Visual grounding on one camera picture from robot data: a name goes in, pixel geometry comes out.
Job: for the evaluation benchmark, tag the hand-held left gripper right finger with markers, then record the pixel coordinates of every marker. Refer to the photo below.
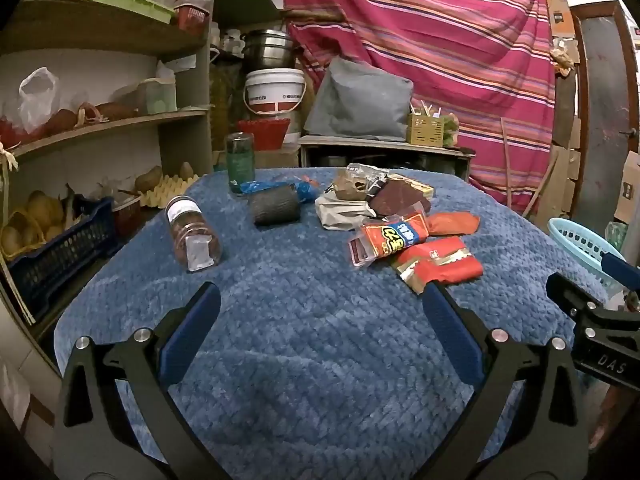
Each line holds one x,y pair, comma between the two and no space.
450,330

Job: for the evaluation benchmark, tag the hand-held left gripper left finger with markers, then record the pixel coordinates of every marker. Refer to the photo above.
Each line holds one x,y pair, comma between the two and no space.
192,330

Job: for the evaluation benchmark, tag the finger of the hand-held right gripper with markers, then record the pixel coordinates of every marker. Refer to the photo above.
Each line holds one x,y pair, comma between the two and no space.
622,272
570,292

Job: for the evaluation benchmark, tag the light blue plastic basket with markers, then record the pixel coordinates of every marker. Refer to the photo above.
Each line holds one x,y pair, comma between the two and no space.
575,240

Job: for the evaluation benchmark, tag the maroon scouring pad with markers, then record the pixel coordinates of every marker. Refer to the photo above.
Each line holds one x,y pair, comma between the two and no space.
395,209
400,192

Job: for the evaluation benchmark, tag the person's right forearm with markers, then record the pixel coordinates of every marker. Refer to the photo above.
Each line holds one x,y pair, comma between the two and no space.
605,410

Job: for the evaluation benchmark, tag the green plastic bag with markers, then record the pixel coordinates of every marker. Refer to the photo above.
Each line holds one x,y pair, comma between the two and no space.
616,237

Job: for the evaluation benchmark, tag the red packet with gold stripes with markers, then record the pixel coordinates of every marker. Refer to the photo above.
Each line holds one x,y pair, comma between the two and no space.
440,265

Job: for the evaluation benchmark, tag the cardboard box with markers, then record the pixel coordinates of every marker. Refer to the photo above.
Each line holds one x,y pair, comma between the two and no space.
629,190

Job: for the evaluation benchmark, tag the clear spice jar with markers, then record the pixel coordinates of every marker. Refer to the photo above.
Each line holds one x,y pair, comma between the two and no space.
192,232

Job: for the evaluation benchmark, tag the orange-red wrapper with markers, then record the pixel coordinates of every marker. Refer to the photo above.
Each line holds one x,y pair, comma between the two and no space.
452,222

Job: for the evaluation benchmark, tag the orange snack packet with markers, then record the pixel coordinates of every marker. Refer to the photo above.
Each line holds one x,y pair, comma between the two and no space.
395,235

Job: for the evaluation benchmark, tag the cardboard panels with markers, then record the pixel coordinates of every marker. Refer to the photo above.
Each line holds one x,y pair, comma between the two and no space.
560,175

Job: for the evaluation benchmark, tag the clear plastic packet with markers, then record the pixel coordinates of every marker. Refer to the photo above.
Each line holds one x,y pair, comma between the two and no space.
359,252

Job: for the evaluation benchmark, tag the yellow egg tray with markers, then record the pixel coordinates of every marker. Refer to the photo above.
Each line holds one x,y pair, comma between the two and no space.
167,192

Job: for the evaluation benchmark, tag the wooden broom stick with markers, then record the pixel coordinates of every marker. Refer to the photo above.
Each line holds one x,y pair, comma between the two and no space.
506,160

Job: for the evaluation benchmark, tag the yellow patterned box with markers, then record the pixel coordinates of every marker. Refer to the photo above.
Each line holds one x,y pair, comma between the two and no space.
415,186

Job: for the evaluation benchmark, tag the grey mesh roll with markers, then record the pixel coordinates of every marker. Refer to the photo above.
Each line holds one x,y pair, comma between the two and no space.
275,206

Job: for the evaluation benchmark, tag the blue plastic crate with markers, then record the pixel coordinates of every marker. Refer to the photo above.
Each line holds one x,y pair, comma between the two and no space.
60,255

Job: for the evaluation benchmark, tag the blue plastic wrapper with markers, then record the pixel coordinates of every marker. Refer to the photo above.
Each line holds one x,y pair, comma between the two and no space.
260,188

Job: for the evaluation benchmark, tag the potato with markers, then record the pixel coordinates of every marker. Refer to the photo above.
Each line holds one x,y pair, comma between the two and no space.
149,179
186,171

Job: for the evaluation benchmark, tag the crumpled white paper bag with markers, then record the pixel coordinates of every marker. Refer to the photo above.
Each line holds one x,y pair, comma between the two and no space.
340,215

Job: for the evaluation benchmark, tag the dark metal door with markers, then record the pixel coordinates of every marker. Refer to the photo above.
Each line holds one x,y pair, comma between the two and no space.
600,110

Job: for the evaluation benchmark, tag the green glass jar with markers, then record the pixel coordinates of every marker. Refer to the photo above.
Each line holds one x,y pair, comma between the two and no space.
241,165

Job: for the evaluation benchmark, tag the silver patterned wrapper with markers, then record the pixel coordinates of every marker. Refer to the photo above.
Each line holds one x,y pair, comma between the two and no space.
372,175

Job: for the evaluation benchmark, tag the crumpled brown paper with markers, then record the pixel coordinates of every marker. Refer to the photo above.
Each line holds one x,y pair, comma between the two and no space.
350,187

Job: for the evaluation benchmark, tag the clear printed plastic wrapper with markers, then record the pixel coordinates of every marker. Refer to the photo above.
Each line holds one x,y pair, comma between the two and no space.
307,187

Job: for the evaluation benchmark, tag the pile of potatoes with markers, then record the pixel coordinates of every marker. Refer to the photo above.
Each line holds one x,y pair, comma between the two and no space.
37,215

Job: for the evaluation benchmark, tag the low wooden table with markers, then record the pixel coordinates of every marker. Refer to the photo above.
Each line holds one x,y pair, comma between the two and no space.
380,144

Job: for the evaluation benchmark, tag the yellow utensil holder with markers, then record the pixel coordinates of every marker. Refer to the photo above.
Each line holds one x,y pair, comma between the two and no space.
425,132

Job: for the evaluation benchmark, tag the green leafy bundle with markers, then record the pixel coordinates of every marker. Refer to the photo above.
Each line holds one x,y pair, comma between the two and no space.
451,130

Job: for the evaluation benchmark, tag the red plastic basket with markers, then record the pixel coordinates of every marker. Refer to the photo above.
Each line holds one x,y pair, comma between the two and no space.
262,134

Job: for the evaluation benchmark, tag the large oil jug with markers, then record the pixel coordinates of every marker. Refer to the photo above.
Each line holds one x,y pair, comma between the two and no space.
225,105

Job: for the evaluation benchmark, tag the brown root vegetables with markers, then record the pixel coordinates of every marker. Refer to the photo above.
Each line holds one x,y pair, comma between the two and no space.
100,112

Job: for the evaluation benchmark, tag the translucent plastic container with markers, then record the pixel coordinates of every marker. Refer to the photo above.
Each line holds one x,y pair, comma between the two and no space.
157,96

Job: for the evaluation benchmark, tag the grey cushion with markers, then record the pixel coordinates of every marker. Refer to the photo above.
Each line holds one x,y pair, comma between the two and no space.
360,100

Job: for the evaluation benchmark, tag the white plastic bucket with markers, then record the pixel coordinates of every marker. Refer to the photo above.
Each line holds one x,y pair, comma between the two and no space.
275,90

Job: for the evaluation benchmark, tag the white plastic bag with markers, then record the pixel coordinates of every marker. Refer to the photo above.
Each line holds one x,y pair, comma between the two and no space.
37,100

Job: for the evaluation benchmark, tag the steel pot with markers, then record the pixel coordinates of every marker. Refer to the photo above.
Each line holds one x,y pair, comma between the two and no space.
270,50

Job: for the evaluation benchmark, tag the red striped cloth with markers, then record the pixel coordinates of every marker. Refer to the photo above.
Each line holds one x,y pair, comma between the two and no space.
425,35

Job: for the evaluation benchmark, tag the wooden shelf unit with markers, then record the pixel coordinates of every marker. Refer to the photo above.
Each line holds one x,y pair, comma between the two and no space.
100,35

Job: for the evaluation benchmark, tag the small red basket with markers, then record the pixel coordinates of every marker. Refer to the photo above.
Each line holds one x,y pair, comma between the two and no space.
192,17

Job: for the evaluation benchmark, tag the green plastic tray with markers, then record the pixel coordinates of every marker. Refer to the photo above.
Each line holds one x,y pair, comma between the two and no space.
130,2

